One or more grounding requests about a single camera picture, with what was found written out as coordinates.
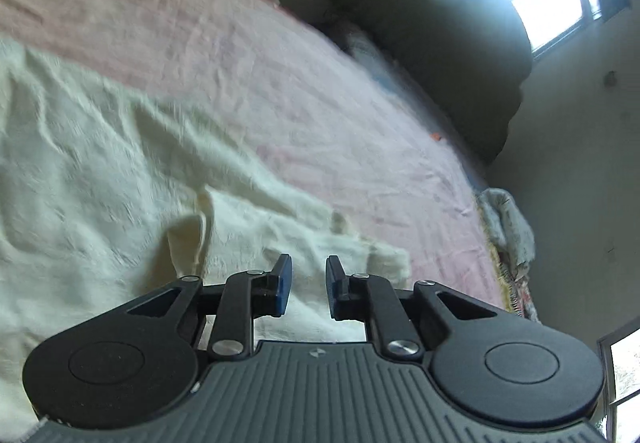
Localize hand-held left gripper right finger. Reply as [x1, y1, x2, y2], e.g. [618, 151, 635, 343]
[325, 255, 508, 363]

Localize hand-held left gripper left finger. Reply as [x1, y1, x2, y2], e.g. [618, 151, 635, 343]
[120, 253, 293, 360]

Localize cream white embossed pants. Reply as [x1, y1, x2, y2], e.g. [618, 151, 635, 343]
[0, 37, 413, 434]

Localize floral patterned cloth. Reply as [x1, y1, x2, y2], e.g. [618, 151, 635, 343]
[474, 187, 541, 321]

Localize pink bed sheet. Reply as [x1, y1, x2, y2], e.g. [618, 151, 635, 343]
[0, 0, 516, 314]

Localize white pillow with grey trim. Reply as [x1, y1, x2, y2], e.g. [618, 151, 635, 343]
[340, 20, 406, 91]

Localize grey scalloped headboard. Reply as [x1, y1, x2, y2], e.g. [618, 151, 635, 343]
[277, 0, 533, 166]

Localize side wall window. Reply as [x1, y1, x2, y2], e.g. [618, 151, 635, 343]
[596, 315, 640, 443]

